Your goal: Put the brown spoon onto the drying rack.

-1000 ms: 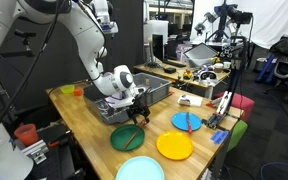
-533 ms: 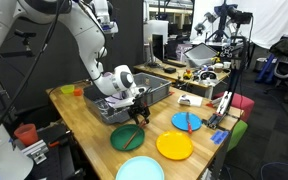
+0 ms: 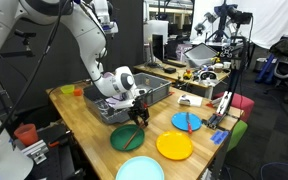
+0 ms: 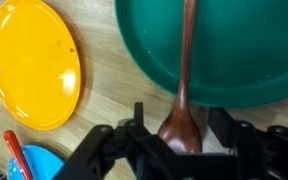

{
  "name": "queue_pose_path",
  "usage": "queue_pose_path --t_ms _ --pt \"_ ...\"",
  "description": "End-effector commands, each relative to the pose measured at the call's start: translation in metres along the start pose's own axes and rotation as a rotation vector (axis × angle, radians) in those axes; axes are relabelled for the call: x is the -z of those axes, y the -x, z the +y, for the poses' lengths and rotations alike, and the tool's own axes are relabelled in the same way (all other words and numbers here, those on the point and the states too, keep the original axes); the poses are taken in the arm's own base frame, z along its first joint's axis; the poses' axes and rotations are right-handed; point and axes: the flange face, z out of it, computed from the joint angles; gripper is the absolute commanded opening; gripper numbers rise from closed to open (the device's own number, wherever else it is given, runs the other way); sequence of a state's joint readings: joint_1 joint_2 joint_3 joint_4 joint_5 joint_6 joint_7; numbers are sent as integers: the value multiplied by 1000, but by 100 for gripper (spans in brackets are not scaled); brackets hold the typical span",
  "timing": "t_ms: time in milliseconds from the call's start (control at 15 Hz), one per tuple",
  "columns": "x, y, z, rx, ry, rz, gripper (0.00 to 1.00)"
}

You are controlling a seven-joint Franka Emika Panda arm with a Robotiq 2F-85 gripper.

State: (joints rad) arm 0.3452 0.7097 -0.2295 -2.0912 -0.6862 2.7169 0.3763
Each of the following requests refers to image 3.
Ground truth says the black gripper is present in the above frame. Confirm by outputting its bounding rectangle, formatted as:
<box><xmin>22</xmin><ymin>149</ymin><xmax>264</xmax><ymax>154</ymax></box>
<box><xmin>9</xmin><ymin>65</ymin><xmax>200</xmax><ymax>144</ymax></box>
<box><xmin>127</xmin><ymin>98</ymin><xmax>150</xmax><ymax>128</ymax></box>

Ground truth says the grey dish drying rack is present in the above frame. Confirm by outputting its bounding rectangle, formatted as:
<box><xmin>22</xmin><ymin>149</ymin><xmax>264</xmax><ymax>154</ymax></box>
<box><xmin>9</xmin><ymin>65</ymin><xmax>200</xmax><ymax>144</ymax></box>
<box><xmin>83</xmin><ymin>83</ymin><xmax>145</xmax><ymax>125</ymax></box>

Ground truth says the green plate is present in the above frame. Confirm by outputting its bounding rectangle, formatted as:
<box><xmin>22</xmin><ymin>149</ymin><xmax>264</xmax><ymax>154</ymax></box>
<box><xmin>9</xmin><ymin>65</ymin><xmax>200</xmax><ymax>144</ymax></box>
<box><xmin>109</xmin><ymin>123</ymin><xmax>146</xmax><ymax>152</ymax></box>

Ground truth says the grey plastic bin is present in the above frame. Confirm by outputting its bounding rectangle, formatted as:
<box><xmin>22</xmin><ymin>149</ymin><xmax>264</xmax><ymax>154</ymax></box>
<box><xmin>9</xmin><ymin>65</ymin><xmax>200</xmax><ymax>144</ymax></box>
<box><xmin>132</xmin><ymin>72</ymin><xmax>173</xmax><ymax>107</ymax></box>

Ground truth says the blue plate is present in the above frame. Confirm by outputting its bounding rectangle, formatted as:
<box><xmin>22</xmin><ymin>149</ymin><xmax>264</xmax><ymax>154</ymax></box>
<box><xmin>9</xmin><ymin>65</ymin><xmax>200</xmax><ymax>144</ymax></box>
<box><xmin>171</xmin><ymin>111</ymin><xmax>203</xmax><ymax>132</ymax></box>

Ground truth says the yellow plate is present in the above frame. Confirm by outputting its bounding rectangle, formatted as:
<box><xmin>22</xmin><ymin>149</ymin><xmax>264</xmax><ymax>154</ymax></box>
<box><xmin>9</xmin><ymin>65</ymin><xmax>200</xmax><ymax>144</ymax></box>
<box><xmin>155</xmin><ymin>130</ymin><xmax>195</xmax><ymax>161</ymax></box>

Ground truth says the orange knife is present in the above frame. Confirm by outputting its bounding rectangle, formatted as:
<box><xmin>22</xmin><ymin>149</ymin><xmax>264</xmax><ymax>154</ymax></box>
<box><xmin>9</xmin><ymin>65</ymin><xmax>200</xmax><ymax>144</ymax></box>
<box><xmin>185</xmin><ymin>112</ymin><xmax>194</xmax><ymax>135</ymax></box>

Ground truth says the light turquoise plate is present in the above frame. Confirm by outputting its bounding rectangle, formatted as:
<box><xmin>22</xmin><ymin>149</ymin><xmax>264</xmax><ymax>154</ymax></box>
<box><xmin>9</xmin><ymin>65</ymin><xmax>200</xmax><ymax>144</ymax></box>
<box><xmin>115</xmin><ymin>155</ymin><xmax>165</xmax><ymax>180</ymax></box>

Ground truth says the wooden background desk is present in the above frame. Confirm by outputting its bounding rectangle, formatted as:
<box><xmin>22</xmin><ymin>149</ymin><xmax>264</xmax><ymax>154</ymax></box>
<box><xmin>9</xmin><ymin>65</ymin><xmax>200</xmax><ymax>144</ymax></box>
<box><xmin>132</xmin><ymin>61</ymin><xmax>231</xmax><ymax>99</ymax></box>

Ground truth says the white flat box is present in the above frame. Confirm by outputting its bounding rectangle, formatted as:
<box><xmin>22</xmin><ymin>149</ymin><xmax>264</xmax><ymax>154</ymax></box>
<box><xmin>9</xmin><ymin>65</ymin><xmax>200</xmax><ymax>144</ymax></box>
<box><xmin>177</xmin><ymin>94</ymin><xmax>204</xmax><ymax>108</ymax></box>

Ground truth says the black power adapter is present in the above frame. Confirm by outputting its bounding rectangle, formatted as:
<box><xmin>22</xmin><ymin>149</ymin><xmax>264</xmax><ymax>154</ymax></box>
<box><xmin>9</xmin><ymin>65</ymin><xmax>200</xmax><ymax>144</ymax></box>
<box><xmin>163</xmin><ymin>66</ymin><xmax>177</xmax><ymax>75</ymax></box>

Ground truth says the black keyboard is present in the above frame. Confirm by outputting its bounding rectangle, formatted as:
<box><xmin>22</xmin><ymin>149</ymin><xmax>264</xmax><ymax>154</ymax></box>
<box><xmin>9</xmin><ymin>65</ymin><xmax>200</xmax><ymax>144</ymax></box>
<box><xmin>163</xmin><ymin>59</ymin><xmax>187</xmax><ymax>68</ymax></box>

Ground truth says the small orange cup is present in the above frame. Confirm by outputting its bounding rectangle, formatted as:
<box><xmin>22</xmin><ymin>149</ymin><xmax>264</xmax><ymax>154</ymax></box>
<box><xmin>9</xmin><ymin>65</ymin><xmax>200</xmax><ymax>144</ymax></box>
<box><xmin>73</xmin><ymin>87</ymin><xmax>84</xmax><ymax>97</ymax></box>

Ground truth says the black computer monitor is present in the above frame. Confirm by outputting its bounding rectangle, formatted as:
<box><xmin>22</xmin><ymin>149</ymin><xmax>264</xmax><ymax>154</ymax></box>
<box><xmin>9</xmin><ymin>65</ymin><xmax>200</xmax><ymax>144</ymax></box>
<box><xmin>151</xmin><ymin>33</ymin><xmax>165</xmax><ymax>63</ymax></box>

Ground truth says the lime green bowl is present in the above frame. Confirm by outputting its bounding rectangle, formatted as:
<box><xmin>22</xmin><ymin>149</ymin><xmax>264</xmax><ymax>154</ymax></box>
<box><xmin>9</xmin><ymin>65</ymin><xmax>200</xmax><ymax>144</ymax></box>
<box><xmin>60</xmin><ymin>84</ymin><xmax>76</xmax><ymax>95</ymax></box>

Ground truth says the blue tape piece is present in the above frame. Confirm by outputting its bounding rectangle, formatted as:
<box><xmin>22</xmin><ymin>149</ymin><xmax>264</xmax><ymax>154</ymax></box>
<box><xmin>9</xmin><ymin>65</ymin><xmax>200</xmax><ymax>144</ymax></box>
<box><xmin>210</xmin><ymin>130</ymin><xmax>229</xmax><ymax>146</ymax></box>

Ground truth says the clear plastic storage bin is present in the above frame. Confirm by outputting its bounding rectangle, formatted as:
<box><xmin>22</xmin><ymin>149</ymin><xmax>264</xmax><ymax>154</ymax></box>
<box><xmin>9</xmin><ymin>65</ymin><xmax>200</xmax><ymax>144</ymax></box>
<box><xmin>183</xmin><ymin>42</ymin><xmax>218</xmax><ymax>69</ymax></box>

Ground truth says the green stool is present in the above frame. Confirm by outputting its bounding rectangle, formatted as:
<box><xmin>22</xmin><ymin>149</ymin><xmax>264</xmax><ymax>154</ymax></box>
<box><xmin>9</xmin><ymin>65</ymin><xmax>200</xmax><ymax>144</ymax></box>
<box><xmin>226</xmin><ymin>119</ymin><xmax>249</xmax><ymax>153</ymax></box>

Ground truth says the pink stool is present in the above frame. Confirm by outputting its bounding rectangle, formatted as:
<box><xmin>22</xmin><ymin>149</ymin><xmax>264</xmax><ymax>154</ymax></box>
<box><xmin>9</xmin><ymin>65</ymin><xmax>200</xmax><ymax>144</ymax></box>
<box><xmin>213</xmin><ymin>91</ymin><xmax>256</xmax><ymax>123</ymax></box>

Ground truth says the large red-orange cup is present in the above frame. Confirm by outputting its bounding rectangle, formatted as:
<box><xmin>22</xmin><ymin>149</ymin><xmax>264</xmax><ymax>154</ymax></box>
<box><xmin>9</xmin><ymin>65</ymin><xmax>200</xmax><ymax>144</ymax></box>
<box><xmin>13</xmin><ymin>123</ymin><xmax>39</xmax><ymax>147</ymax></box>

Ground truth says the black tripod stand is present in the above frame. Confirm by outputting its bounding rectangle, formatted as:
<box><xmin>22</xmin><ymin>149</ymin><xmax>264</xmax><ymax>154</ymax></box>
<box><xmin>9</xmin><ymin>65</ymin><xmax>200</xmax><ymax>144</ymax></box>
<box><xmin>0</xmin><ymin>44</ymin><xmax>37</xmax><ymax>124</ymax></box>

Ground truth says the grey office chair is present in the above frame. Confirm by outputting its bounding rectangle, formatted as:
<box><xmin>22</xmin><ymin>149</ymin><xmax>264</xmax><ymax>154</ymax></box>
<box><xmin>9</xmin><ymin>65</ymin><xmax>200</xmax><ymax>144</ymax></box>
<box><xmin>263</xmin><ymin>49</ymin><xmax>288</xmax><ymax>101</ymax></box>

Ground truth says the white backdrop cloth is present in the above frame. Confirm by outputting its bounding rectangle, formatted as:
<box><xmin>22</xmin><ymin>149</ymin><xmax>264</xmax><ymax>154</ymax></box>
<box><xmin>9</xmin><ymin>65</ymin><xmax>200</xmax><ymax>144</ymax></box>
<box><xmin>190</xmin><ymin>0</ymin><xmax>288</xmax><ymax>50</ymax></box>

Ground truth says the black clamp orange handle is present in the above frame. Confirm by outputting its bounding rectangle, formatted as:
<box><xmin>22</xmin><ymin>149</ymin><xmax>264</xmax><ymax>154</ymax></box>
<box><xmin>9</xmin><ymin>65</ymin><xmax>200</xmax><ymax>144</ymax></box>
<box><xmin>47</xmin><ymin>129</ymin><xmax>73</xmax><ymax>148</ymax></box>

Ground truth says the aluminium extrusion bracket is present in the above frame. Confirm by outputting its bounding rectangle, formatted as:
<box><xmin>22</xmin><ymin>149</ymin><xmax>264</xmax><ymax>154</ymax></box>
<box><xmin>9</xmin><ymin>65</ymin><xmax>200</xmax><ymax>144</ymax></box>
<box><xmin>21</xmin><ymin>139</ymin><xmax>50</xmax><ymax>165</ymax></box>

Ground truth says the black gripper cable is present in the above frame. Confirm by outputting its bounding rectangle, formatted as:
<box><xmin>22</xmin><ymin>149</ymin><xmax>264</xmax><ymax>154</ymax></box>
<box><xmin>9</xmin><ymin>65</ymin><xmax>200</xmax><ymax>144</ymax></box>
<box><xmin>0</xmin><ymin>0</ymin><xmax>72</xmax><ymax>155</ymax></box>

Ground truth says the blue black camera rig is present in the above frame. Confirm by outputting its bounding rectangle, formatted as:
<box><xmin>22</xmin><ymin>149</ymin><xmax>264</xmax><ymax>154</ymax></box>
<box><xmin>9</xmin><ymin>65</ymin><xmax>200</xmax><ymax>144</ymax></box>
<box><xmin>193</xmin><ymin>0</ymin><xmax>253</xmax><ymax>43</ymax></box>

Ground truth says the small black camera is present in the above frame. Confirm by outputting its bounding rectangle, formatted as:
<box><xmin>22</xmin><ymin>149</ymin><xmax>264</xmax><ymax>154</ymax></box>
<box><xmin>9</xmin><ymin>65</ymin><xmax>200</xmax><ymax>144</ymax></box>
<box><xmin>13</xmin><ymin>29</ymin><xmax>37</xmax><ymax>46</ymax></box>

